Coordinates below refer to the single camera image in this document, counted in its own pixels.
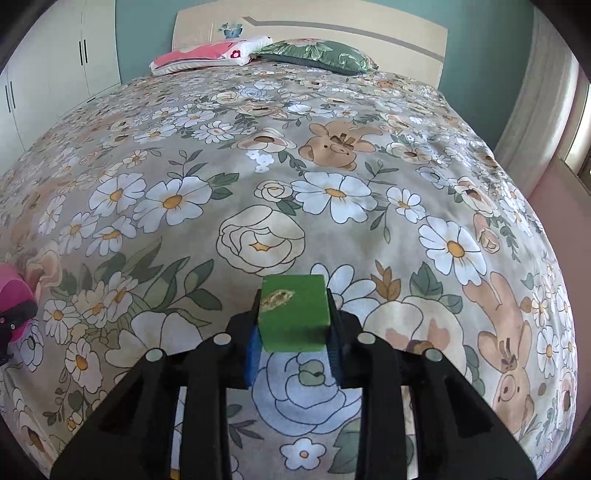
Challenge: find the green toy block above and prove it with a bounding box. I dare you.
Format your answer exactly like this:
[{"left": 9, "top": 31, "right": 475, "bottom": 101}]
[{"left": 257, "top": 274, "right": 331, "bottom": 353}]

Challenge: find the white curtain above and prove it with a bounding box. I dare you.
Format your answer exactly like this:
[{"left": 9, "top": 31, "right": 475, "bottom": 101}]
[{"left": 494, "top": 9, "right": 579, "bottom": 196}]

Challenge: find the cream bed headboard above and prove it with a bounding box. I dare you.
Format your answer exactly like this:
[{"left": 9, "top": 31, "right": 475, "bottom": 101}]
[{"left": 171, "top": 0, "right": 448, "bottom": 88}]

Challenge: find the pink cup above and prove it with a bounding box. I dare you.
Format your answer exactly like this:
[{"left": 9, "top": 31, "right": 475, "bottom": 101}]
[{"left": 0, "top": 263, "right": 36, "bottom": 313}]

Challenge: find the white pink pillow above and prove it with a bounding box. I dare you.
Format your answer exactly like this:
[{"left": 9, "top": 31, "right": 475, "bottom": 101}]
[{"left": 149, "top": 35, "right": 273, "bottom": 76}]

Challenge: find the green floral pillow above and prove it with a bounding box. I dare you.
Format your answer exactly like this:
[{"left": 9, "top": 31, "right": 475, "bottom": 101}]
[{"left": 256, "top": 38, "right": 379, "bottom": 76}]

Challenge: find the white wardrobe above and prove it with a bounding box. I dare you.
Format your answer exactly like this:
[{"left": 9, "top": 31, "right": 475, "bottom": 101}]
[{"left": 1, "top": 0, "right": 121, "bottom": 172}]

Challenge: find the window with dark frame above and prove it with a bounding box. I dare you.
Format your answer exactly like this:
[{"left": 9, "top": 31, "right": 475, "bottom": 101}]
[{"left": 559, "top": 71, "right": 590, "bottom": 175}]

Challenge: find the floral bedspread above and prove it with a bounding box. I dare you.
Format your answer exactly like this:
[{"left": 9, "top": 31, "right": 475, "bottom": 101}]
[{"left": 1, "top": 62, "right": 577, "bottom": 474}]

